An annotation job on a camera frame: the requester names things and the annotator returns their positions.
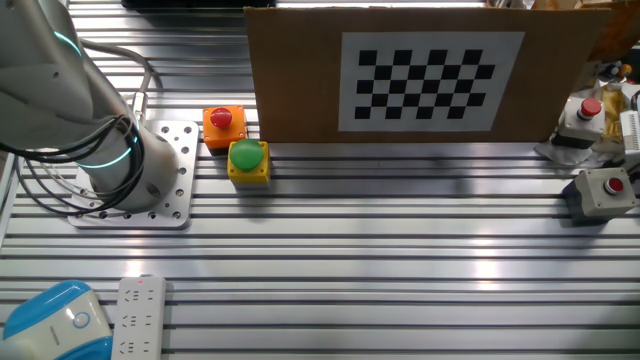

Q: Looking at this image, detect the grey box small red button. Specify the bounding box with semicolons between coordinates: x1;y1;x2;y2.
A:
562;167;639;224

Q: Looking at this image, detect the brown cardboard box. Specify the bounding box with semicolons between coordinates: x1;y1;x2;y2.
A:
574;0;640;63

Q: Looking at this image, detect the yellow plastic bag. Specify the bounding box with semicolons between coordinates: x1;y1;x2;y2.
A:
599;82;627;143

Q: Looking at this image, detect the white box large red button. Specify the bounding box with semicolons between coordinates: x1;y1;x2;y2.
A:
549;96;607;151

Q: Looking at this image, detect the clear plastic wrap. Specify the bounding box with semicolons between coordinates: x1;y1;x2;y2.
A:
533;133;596;167

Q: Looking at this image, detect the grey cable with metal connector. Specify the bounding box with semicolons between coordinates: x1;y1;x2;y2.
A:
79;38;154;125

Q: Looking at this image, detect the blue and white device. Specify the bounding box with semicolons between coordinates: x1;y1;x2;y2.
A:
0;279;114;360

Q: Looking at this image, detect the yellow box green button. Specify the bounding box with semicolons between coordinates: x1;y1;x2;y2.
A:
227;139;272;188

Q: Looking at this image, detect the orange box red button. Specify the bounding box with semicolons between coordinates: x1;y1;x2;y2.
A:
202;104;249;154

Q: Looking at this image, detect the white power strip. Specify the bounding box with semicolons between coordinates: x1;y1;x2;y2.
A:
110;274;167;360

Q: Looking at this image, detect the brown cardboard board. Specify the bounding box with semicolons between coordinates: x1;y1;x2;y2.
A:
243;7;614;145

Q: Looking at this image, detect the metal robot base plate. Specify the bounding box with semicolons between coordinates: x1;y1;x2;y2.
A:
68;119;200;230

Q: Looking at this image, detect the white ribbed object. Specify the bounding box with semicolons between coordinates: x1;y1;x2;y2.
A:
619;109;640;164

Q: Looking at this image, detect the black cable bundle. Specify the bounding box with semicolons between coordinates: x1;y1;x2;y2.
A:
0;114;147;218

